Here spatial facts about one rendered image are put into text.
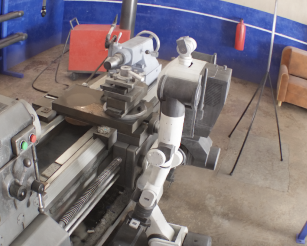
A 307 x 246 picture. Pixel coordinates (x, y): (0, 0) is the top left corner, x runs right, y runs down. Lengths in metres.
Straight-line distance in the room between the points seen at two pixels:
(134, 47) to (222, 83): 1.16
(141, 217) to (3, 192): 0.81
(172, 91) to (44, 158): 0.95
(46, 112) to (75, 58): 2.81
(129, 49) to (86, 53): 2.41
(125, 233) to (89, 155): 0.68
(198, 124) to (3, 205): 0.91
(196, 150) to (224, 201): 1.38
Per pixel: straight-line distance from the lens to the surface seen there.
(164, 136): 1.37
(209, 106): 1.45
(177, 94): 1.28
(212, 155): 1.62
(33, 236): 1.34
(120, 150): 1.94
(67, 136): 2.16
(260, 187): 3.19
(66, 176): 1.63
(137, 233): 2.24
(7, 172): 1.12
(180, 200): 2.84
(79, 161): 1.72
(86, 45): 4.77
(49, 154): 1.99
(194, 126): 1.50
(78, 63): 4.88
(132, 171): 1.99
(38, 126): 1.48
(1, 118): 1.11
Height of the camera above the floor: 1.83
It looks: 27 degrees down
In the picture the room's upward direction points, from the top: 6 degrees clockwise
